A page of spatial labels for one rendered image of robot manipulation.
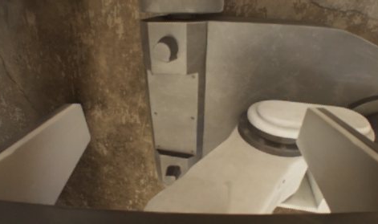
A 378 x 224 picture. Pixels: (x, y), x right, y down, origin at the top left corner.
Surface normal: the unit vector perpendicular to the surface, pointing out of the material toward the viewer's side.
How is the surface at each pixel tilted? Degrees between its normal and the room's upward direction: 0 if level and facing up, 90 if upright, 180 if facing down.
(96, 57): 0
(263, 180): 90
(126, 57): 0
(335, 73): 0
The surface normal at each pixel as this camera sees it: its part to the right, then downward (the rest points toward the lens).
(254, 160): 0.00, -0.86
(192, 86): -0.23, 0.49
